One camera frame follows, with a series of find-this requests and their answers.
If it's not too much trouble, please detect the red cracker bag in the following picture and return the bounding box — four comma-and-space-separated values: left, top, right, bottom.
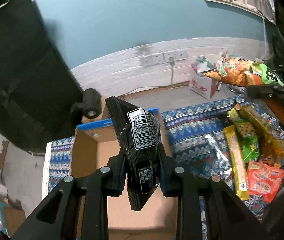
247, 161, 284, 203

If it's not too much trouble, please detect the orange white-lettered snack bag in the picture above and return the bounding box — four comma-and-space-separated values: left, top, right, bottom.
259, 137, 281, 168

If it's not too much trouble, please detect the red white paper bag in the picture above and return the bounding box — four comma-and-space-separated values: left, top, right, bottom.
189, 56, 216, 100

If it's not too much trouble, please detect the black barcode snack pack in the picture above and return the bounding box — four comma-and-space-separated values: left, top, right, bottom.
105, 96, 162, 211

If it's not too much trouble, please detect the open cardboard box blue rim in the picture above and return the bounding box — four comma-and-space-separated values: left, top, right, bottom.
70, 109, 177, 239

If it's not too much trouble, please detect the yellow cracker sleeve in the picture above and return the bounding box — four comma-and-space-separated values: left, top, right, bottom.
223, 125, 249, 201

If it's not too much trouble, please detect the white plug and cable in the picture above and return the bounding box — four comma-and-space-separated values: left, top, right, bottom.
168, 57, 190, 90

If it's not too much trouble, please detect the silver foil snack pack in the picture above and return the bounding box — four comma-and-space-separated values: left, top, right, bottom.
205, 134, 232, 181

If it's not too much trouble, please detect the white wall socket row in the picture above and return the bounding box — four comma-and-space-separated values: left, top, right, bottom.
139, 49, 189, 67

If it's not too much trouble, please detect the black fabric backdrop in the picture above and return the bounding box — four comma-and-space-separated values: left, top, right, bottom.
0, 0, 83, 153

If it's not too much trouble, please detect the blue patterned tablecloth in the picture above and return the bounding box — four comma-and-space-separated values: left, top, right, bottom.
37, 96, 284, 239

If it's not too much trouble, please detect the small wooden block stand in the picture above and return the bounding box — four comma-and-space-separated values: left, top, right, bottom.
82, 96, 108, 124

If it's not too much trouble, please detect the green peanut snack bag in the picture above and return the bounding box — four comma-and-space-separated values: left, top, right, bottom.
228, 108, 260, 164

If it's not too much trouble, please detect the cardboard pile on floor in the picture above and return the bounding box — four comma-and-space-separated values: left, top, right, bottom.
0, 200, 26, 237

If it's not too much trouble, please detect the long gold biscuit pack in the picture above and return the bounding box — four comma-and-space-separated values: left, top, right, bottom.
240, 105, 284, 161

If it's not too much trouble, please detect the orange green chip bag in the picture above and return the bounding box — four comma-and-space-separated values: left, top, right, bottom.
202, 57, 284, 87

